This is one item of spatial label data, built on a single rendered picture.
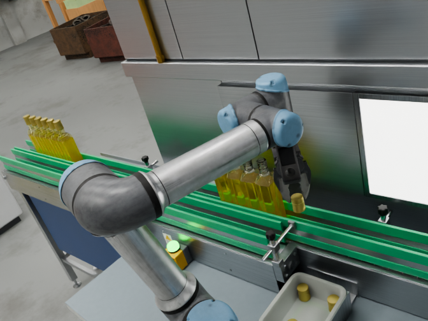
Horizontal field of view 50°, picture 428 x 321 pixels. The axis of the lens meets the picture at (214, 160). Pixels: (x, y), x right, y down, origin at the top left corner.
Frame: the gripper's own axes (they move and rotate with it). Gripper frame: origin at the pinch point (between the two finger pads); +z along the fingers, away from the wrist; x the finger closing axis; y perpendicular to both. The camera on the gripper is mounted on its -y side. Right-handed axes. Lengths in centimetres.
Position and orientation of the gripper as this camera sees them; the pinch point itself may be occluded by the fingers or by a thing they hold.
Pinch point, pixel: (297, 198)
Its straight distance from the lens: 128.2
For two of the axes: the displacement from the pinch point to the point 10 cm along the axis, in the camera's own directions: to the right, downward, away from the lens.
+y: -0.3, -4.9, 8.7
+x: -9.7, 2.4, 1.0
